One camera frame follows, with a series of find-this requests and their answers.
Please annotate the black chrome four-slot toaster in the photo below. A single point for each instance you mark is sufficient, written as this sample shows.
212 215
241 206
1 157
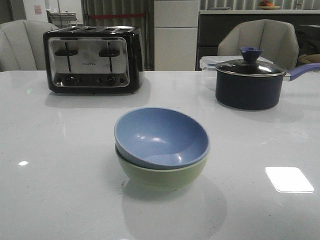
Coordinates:
94 59

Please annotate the dark blue saucepan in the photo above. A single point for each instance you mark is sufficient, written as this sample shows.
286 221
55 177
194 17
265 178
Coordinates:
254 86

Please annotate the clear plastic storage container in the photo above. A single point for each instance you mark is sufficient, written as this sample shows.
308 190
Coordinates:
207 65

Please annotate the pink paper on wall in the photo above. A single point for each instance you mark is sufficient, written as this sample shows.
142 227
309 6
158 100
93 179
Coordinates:
37 9

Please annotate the glass pot lid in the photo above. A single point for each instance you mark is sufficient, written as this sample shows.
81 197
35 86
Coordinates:
251 63

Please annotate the beige armchair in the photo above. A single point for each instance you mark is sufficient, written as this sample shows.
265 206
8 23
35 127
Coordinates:
21 45
277 39

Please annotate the metal cart in background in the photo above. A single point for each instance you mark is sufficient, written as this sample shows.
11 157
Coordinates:
61 19

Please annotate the red barrier belt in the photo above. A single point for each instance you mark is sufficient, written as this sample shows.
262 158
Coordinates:
117 16

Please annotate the beige armchair right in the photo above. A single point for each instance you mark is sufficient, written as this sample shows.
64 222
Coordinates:
277 39

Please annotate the white refrigerator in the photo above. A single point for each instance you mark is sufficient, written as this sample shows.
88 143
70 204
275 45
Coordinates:
175 34

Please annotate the beige armchair left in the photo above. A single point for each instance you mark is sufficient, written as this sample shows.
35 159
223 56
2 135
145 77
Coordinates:
21 45

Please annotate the blue bowl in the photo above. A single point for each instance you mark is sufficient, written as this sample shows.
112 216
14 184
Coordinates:
160 138

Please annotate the fruit bowl on counter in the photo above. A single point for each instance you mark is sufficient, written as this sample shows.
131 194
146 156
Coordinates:
267 5

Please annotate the green bowl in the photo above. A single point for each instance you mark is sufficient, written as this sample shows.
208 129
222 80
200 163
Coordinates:
163 179

